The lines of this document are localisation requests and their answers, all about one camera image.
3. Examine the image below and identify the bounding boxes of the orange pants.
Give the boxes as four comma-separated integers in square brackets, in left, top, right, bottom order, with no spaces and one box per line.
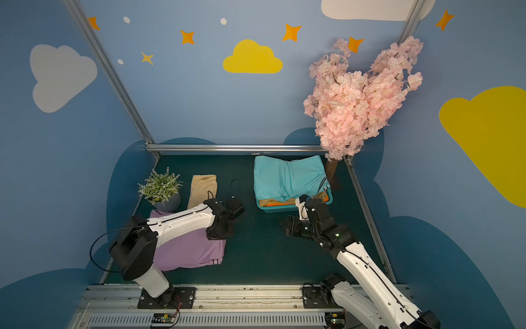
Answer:
[284,190,331,205]

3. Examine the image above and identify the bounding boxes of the teal pants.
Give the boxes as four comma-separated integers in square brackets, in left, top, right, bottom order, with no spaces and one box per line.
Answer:
[253,156,330,202]

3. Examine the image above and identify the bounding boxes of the khaki pants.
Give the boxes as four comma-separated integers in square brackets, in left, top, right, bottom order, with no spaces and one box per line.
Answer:
[258,196,311,208]

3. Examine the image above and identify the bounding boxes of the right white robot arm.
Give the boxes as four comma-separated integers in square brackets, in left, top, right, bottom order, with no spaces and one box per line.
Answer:
[285,195,441,328]

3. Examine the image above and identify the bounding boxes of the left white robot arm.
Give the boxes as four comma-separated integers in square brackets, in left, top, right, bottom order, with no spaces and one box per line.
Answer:
[109,198,245,299]

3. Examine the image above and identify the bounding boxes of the teal plastic basket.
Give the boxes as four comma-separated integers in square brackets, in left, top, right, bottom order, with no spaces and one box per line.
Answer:
[256,187,334,213]

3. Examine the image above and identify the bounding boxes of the beige folded cloth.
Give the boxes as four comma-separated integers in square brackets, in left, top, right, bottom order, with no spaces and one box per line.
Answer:
[187,175,218,209]

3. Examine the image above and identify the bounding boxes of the purple folded shirt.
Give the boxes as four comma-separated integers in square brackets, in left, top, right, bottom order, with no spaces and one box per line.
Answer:
[153,228,227,271]

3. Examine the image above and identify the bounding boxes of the small potted green plant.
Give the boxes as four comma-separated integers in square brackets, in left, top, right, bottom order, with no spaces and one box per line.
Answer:
[138,168,182,212]

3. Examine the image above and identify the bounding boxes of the right green circuit board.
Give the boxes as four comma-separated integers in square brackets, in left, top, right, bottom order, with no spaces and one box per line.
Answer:
[324,313,346,329]

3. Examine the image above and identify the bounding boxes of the green circuit board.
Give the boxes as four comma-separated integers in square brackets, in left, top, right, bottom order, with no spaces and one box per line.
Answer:
[324,313,346,329]
[151,313,178,325]

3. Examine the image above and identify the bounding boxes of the pink cherry blossom tree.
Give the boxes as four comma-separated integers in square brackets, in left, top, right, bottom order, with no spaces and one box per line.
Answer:
[304,36,424,182]

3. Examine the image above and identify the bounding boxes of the left green circuit board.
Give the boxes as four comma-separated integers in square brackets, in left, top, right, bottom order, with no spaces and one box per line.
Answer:
[151,313,178,325]

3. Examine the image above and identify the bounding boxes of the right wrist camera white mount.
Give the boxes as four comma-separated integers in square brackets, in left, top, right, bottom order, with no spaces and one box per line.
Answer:
[295,195,310,221]

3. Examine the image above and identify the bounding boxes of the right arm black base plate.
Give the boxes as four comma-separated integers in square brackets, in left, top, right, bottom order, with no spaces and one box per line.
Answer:
[301,285,340,308]

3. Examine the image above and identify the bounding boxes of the aluminium back frame bar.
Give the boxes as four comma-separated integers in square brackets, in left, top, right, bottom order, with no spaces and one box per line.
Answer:
[146,144,325,153]

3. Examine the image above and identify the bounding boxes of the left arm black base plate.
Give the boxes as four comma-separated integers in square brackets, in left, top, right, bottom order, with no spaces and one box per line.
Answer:
[137,287,197,310]

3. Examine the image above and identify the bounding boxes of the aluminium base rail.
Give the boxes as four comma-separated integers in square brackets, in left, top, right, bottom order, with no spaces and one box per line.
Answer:
[65,283,424,329]

